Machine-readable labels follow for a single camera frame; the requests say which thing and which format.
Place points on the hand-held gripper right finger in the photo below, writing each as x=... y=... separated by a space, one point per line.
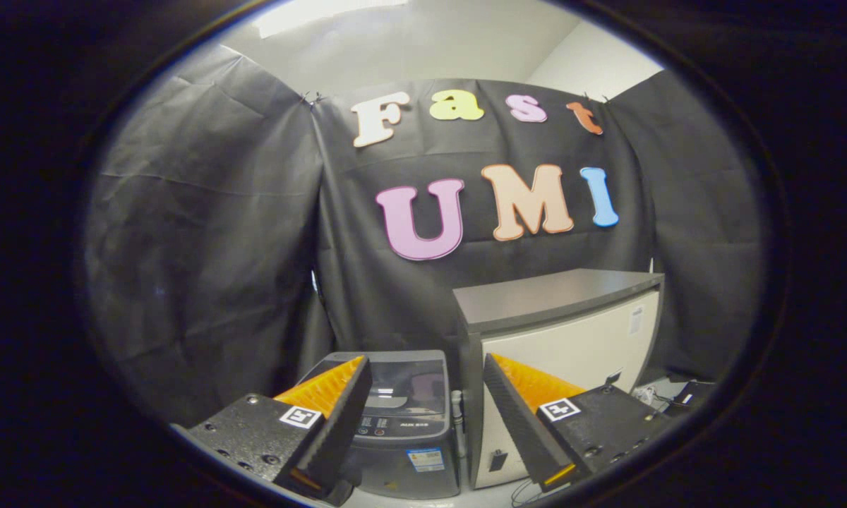
x=515 y=420

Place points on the grey washing machine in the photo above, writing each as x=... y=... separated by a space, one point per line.
x=409 y=458

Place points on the black backdrop cloth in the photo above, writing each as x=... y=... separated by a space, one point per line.
x=205 y=247

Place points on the small black device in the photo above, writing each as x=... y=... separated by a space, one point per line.
x=692 y=396

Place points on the white cabinet with dark top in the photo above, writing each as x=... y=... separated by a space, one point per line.
x=557 y=303

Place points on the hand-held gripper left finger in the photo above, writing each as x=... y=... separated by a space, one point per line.
x=342 y=416

